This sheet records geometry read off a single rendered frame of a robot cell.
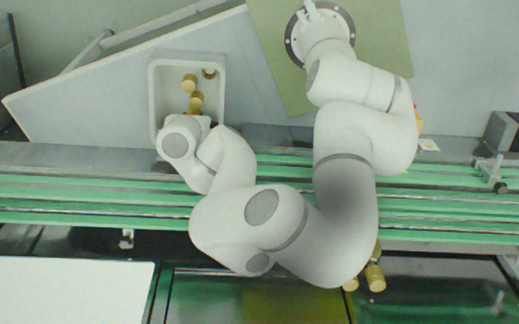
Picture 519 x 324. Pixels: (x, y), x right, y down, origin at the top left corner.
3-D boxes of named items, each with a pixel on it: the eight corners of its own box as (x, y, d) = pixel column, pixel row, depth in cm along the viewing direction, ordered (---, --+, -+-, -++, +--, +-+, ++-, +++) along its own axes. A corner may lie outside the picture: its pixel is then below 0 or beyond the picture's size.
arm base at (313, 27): (274, 15, 96) (277, 37, 83) (327, -16, 93) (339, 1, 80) (307, 75, 104) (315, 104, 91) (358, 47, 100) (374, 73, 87)
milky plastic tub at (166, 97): (156, 131, 119) (150, 147, 112) (153, 47, 108) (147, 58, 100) (223, 135, 120) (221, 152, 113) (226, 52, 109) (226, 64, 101)
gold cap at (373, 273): (380, 263, 96) (386, 279, 92) (381, 275, 98) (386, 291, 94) (364, 266, 96) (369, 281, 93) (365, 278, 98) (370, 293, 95)
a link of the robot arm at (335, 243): (344, 134, 58) (347, 230, 49) (393, 189, 66) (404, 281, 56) (260, 171, 65) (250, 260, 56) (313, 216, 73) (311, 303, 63)
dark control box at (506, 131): (481, 136, 123) (496, 151, 116) (491, 109, 119) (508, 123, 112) (510, 138, 124) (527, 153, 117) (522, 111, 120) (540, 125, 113)
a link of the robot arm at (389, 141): (330, 143, 60) (437, 177, 63) (328, 38, 75) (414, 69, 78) (301, 183, 67) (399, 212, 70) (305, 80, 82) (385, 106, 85)
